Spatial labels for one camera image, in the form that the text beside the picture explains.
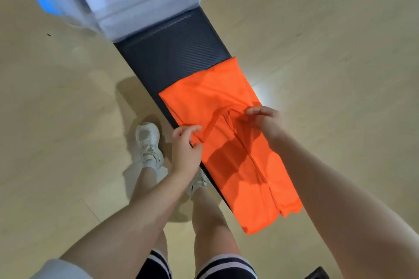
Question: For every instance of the black white-striped shorts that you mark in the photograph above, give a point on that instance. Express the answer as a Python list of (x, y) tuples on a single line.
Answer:
[(226, 269)]

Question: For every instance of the person's right white sneaker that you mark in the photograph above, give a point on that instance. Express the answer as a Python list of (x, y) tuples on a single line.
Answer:
[(200, 181)]

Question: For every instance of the person's right thumb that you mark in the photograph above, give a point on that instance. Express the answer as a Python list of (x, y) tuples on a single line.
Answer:
[(254, 121)]

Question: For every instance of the black padded bench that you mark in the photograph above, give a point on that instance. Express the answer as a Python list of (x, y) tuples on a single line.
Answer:
[(173, 50)]

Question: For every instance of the person's right hand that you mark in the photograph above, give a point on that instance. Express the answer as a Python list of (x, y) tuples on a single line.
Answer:
[(270, 125)]

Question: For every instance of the person's left leg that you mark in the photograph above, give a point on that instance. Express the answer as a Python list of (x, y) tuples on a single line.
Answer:
[(147, 180)]

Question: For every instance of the person's right forearm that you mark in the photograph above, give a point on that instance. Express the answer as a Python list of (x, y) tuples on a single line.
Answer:
[(347, 210)]

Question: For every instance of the person's right leg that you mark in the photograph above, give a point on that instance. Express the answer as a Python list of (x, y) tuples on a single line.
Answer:
[(211, 226)]

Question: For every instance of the person's left thumb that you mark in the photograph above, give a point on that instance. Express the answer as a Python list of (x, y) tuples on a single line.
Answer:
[(197, 149)]

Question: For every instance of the black object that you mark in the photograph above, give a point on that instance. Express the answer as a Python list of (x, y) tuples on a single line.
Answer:
[(317, 274)]

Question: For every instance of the orange garment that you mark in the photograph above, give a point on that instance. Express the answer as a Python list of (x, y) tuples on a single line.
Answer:
[(226, 99)]

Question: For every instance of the person's left hand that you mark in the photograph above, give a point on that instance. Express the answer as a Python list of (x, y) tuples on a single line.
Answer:
[(184, 157)]

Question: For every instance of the white sleeve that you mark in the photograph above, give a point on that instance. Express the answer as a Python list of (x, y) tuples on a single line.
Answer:
[(60, 270)]

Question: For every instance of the person's white sneaker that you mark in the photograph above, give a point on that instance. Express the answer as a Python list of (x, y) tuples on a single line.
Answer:
[(148, 141), (200, 181)]

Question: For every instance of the person's leg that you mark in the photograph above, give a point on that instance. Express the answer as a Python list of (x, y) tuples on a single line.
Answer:
[(147, 180), (211, 226)]

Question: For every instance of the person's left white sneaker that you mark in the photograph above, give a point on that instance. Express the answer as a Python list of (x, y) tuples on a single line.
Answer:
[(148, 141)]

